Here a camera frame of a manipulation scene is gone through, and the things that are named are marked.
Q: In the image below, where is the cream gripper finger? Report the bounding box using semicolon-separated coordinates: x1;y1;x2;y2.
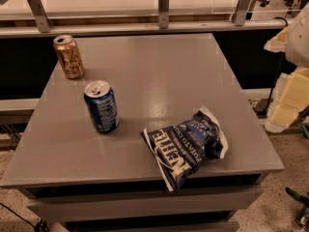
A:
266;67;309;133
264;27;288;53

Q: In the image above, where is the blue pepsi can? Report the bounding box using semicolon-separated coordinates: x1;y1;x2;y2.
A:
84;80;119;133

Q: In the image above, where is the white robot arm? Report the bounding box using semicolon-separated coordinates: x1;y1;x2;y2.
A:
264;6;309;133

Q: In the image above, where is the gold soda can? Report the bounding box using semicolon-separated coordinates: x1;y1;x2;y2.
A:
53;35;85;79

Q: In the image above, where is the green tool on floor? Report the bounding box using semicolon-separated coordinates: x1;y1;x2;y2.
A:
285;188;309;232

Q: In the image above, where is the blue potato chip bag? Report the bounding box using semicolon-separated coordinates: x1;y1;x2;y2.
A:
141;106;229;192

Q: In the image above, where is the grey drawer cabinet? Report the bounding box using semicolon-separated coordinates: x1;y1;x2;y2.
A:
1;34;283;232

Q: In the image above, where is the black hanging cable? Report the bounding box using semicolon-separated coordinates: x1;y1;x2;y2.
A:
256;16;290;117

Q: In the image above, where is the right metal rail bracket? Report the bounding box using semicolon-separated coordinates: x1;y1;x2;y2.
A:
232;0;251;26

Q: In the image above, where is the metal rail bracket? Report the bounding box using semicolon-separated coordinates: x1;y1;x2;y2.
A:
232;0;251;26
158;0;169;29
27;0;51;33

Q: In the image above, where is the middle metal rail bracket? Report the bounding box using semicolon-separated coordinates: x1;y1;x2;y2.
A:
158;0;169;29

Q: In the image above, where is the left metal rail bracket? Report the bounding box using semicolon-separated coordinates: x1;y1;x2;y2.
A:
27;0;51;33

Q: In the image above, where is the black floor cable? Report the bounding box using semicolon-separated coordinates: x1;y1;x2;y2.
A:
0;202;50;232

